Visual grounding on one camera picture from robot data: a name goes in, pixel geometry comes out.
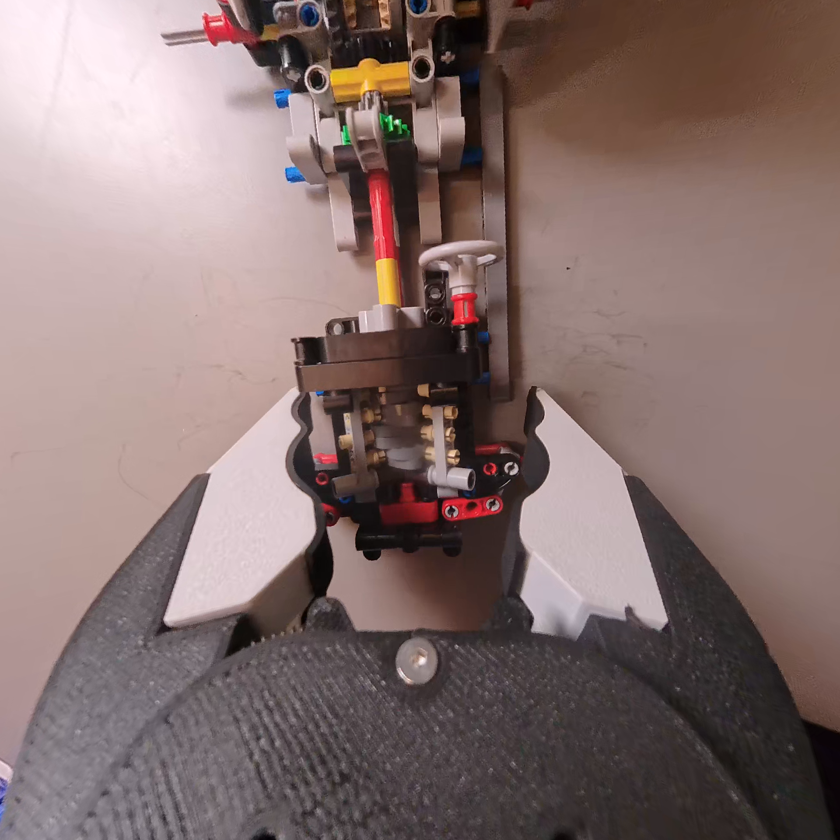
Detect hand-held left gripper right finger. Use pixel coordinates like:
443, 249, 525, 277
505, 387, 669, 641

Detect multicoloured lego vehicle model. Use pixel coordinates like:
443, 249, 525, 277
161, 0, 526, 562

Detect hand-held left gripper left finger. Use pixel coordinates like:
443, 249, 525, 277
163, 387, 336, 634

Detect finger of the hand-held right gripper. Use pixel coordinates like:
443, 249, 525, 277
484, 0, 527, 55

